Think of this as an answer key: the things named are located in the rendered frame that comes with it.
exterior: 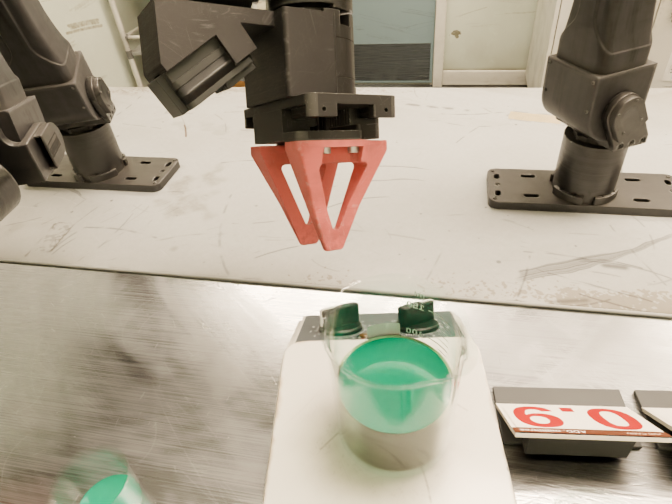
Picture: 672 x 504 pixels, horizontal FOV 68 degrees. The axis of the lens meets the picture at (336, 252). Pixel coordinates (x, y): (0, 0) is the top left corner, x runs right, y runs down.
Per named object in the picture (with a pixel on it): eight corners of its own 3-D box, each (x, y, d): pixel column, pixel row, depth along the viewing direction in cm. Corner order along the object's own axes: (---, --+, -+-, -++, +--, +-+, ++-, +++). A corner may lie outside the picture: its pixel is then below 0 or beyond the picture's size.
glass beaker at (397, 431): (310, 436, 27) (288, 332, 21) (383, 360, 30) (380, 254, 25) (419, 526, 23) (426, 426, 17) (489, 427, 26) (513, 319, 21)
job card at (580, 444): (491, 388, 38) (499, 354, 35) (617, 392, 37) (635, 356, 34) (506, 467, 33) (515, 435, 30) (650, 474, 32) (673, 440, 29)
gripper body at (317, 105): (309, 125, 28) (303, -15, 27) (243, 136, 37) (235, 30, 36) (399, 125, 32) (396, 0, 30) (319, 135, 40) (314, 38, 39)
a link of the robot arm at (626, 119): (620, 100, 43) (672, 87, 44) (551, 68, 49) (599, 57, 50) (600, 165, 47) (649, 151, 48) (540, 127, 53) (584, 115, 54)
